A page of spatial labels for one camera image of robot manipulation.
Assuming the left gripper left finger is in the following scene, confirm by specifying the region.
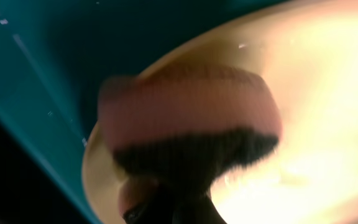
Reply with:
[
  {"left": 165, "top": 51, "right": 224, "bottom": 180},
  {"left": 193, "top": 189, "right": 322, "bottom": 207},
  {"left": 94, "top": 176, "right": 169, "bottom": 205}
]
[{"left": 123, "top": 189, "right": 175, "bottom": 224}]

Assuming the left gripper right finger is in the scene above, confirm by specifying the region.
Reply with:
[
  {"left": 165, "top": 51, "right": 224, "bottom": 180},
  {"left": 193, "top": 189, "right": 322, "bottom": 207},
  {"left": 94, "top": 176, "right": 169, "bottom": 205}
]
[{"left": 172, "top": 191, "right": 226, "bottom": 224}]

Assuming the green scrubbing sponge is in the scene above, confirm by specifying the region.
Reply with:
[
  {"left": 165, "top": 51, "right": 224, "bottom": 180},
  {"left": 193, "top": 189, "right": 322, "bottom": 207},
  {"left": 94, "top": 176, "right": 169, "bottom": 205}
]
[{"left": 97, "top": 63, "right": 283, "bottom": 218}]

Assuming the yellow-green plate top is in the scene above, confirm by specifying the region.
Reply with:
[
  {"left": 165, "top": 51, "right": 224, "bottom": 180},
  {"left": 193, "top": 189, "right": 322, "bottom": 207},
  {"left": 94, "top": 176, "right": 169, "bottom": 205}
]
[{"left": 82, "top": 0, "right": 358, "bottom": 224}]

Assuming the black plastic tray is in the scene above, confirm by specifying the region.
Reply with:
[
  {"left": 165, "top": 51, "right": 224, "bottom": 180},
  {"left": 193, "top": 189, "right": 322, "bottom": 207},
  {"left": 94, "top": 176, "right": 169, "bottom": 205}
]
[{"left": 0, "top": 126, "right": 88, "bottom": 224}]

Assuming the teal plastic tray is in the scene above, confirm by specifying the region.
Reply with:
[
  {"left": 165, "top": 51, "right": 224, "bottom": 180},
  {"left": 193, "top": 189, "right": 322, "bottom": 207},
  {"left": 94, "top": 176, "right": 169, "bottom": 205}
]
[{"left": 0, "top": 0, "right": 277, "bottom": 223}]

